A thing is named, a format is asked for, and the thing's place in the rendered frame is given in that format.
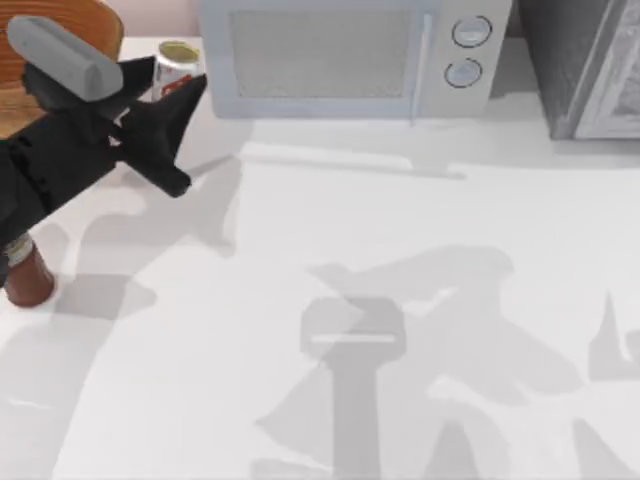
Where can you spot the red and white can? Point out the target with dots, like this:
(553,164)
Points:
(175,67)

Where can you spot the pale grey rounded box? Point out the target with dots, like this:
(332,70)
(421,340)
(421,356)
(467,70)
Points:
(62,55)

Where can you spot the microwave oven door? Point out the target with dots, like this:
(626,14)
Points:
(320,55)

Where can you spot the brown bottle with grey cap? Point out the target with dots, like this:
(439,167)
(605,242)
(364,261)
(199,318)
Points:
(30,277)

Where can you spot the pale microwave oven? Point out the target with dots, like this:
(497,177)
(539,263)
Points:
(460,100)

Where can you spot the round microwave knob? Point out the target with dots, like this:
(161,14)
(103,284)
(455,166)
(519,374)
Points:
(463,73)
(471,31)

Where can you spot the grey cabinet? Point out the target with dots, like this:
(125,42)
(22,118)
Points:
(560,70)

